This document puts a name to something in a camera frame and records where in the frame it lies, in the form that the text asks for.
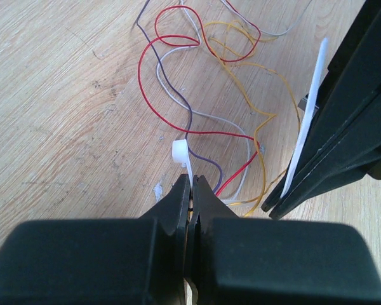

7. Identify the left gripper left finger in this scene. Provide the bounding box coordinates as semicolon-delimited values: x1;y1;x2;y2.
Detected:
0;174;191;304

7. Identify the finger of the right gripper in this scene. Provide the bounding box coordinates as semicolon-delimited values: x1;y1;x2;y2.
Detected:
260;0;381;213
267;0;381;220

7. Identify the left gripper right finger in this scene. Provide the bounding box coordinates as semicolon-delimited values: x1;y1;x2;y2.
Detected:
190;176;381;304

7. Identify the yellow wire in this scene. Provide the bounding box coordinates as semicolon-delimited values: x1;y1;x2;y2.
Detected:
201;20;302;218

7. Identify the white zip tie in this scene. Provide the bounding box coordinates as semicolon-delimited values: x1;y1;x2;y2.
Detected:
172;37;328;215

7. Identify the purple wire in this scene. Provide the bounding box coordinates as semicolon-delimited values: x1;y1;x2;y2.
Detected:
133;0;224;193

